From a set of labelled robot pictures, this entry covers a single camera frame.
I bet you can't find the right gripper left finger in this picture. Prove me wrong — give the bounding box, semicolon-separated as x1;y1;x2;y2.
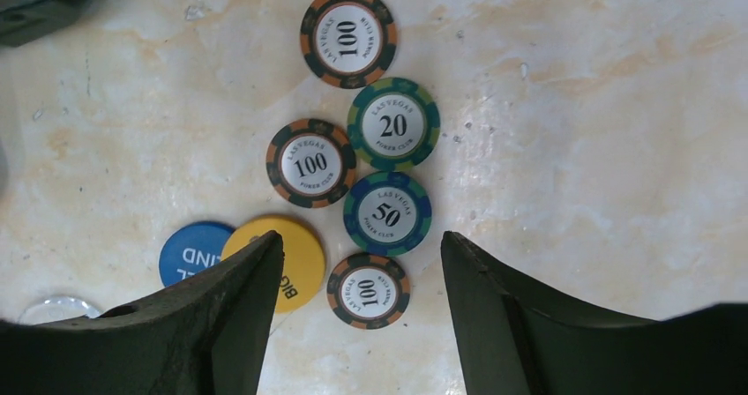
1;231;284;394

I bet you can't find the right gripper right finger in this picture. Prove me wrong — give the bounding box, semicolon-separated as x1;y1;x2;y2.
441;231;747;394

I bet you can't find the black poker set case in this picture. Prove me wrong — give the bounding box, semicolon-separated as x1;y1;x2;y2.
1;0;103;48

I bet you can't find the blue small blind button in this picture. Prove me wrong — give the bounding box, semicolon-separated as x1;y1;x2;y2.
158;221;235;287

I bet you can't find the yellow big blind button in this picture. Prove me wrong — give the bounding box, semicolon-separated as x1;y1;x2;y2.
221;215;326;314

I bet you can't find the orange black 100 chip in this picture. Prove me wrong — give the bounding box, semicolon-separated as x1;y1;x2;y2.
300;0;398;89
266;118;357;208
326;252;411;330

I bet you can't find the clear dealer button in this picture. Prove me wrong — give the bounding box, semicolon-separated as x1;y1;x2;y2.
18;295;101;325

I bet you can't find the blue green 50 chip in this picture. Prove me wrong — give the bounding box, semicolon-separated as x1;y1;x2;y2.
343;171;433;257

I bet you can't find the green 20 chip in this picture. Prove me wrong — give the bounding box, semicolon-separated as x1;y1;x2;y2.
347;78;440;171

